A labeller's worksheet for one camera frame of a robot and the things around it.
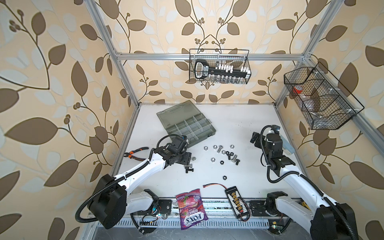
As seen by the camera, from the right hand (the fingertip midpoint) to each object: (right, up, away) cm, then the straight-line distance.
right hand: (261, 135), depth 85 cm
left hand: (-44, -11, 0) cm, 46 cm away
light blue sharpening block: (+20, -8, +7) cm, 22 cm away
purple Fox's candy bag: (-39, -34, -13) cm, 54 cm away
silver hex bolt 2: (-14, -15, +6) cm, 22 cm away
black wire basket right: (+27, +18, -11) cm, 34 cm away
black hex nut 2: (-15, -12, +9) cm, 21 cm away
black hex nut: (-18, -12, +9) cm, 23 cm away
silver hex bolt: (-22, -9, +11) cm, 26 cm away
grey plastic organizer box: (-45, +10, +23) cm, 52 cm away
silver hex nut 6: (-39, -15, +6) cm, 42 cm away
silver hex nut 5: (-27, -15, +6) cm, 32 cm away
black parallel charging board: (-17, -33, -10) cm, 38 cm away
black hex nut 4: (-21, -24, 0) cm, 32 cm away
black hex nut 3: (-22, -17, +6) cm, 28 cm away
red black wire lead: (-32, -27, -3) cm, 42 cm away
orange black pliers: (-79, -13, +8) cm, 81 cm away
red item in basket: (+23, +28, +3) cm, 36 cm away
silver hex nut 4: (-20, -11, +9) cm, 25 cm away
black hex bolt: (-42, -20, +2) cm, 47 cm away
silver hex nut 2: (-25, -9, +12) cm, 29 cm away
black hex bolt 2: (-17, -14, +7) cm, 23 cm away
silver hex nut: (-31, -9, +11) cm, 35 cm away
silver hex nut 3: (-14, -8, +12) cm, 20 cm away
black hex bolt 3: (-12, -16, +5) cm, 21 cm away
